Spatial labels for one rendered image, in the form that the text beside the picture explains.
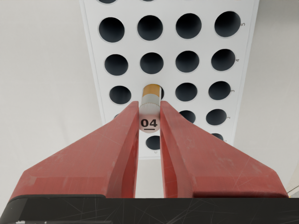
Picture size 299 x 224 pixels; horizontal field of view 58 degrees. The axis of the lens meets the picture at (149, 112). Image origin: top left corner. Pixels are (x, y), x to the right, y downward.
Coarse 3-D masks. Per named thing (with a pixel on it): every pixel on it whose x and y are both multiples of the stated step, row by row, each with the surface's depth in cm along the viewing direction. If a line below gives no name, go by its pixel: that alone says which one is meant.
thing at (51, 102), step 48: (0, 0) 16; (48, 0) 16; (288, 0) 16; (0, 48) 18; (48, 48) 18; (288, 48) 18; (0, 96) 20; (48, 96) 20; (96, 96) 20; (288, 96) 20; (0, 144) 23; (48, 144) 23; (240, 144) 23; (288, 144) 23; (0, 192) 26; (144, 192) 27
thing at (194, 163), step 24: (168, 120) 9; (168, 144) 9; (192, 144) 7; (216, 144) 7; (168, 168) 11; (192, 168) 6; (216, 168) 6; (240, 168) 6; (264, 168) 6; (168, 192) 11; (192, 192) 5; (216, 192) 5; (240, 192) 5; (264, 192) 5
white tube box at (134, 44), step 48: (96, 0) 12; (144, 0) 13; (192, 0) 13; (240, 0) 13; (96, 48) 14; (144, 48) 14; (192, 48) 14; (240, 48) 14; (192, 96) 16; (240, 96) 16; (144, 144) 18
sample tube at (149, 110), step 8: (144, 88) 15; (152, 88) 15; (160, 88) 15; (144, 96) 14; (152, 96) 14; (160, 96) 15; (144, 104) 13; (152, 104) 13; (144, 112) 13; (152, 112) 13; (144, 120) 13; (152, 120) 13; (144, 128) 13; (152, 128) 13
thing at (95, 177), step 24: (120, 120) 9; (72, 144) 7; (96, 144) 7; (120, 144) 7; (48, 168) 6; (72, 168) 6; (96, 168) 6; (120, 168) 7; (24, 192) 5; (48, 192) 5; (72, 192) 5; (96, 192) 5; (120, 192) 7; (24, 216) 5; (48, 216) 5; (72, 216) 5; (96, 216) 5; (120, 216) 5; (144, 216) 5; (168, 216) 5; (192, 216) 5; (216, 216) 5; (240, 216) 5; (264, 216) 5; (288, 216) 5
